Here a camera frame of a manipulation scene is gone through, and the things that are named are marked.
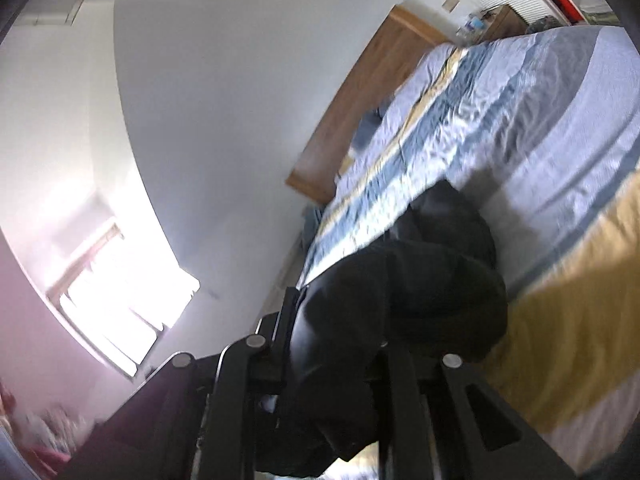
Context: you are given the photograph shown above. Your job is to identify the black puffer jacket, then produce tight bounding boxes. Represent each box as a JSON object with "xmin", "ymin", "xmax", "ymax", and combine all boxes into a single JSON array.
[{"xmin": 256, "ymin": 180, "xmax": 508, "ymax": 478}]

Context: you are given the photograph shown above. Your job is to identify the dark cloth beside bed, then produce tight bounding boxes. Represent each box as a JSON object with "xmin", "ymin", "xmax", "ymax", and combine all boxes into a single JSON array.
[{"xmin": 300, "ymin": 205, "xmax": 324, "ymax": 254}]

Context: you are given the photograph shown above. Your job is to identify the bright window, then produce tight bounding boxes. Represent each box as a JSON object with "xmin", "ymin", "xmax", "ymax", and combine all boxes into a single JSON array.
[{"xmin": 47, "ymin": 222, "xmax": 200, "ymax": 380}]

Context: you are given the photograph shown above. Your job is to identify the blue grey pillow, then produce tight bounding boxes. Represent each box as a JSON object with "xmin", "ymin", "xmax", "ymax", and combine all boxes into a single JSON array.
[{"xmin": 349, "ymin": 102, "xmax": 390, "ymax": 155}]

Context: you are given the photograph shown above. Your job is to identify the wooden headboard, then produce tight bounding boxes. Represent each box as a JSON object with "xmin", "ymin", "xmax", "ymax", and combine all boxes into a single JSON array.
[{"xmin": 285, "ymin": 6, "xmax": 447, "ymax": 205}]

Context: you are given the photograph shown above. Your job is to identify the striped duvet cover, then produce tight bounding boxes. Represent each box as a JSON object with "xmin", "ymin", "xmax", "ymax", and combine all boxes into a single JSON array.
[{"xmin": 299, "ymin": 26, "xmax": 639, "ymax": 474}]

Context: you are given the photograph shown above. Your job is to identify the items on nightstand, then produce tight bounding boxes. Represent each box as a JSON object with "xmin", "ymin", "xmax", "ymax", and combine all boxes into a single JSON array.
[{"xmin": 457, "ymin": 10, "xmax": 492, "ymax": 44}]

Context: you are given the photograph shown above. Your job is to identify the wooden nightstand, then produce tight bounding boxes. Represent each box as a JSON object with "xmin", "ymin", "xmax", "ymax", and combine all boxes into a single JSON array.
[{"xmin": 475, "ymin": 4, "xmax": 528, "ymax": 44}]

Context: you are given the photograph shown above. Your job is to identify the wall socket plate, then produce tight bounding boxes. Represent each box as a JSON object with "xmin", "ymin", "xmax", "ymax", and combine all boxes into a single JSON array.
[{"xmin": 442, "ymin": 0, "xmax": 460, "ymax": 13}]

